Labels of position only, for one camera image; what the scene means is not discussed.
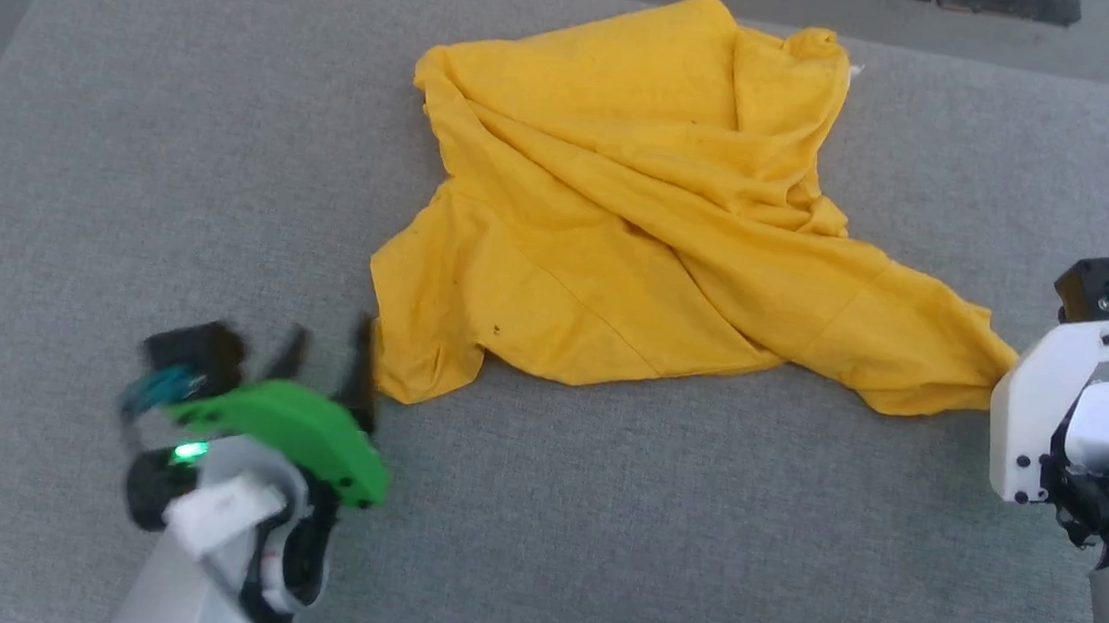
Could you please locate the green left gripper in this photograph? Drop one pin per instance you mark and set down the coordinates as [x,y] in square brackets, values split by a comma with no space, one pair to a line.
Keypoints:
[304,425]

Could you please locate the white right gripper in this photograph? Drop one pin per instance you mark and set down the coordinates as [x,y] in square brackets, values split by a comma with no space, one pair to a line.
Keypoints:
[1032,414]

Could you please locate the yellow t-shirt with white print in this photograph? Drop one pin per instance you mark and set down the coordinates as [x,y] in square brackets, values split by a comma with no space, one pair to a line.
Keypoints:
[624,207]

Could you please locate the grey fabric table cover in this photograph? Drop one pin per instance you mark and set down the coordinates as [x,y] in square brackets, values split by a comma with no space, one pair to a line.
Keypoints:
[176,168]

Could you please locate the large black floor mat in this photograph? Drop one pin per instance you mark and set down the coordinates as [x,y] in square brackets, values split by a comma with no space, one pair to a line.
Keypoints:
[1003,1]

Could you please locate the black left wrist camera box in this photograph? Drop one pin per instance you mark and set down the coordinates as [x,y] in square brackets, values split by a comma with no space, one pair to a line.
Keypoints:
[199,356]

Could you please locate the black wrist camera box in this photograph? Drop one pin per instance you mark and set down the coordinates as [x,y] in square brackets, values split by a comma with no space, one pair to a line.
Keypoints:
[199,356]
[1093,290]

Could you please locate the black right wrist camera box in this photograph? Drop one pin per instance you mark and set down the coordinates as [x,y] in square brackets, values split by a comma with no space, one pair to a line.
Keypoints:
[1093,290]

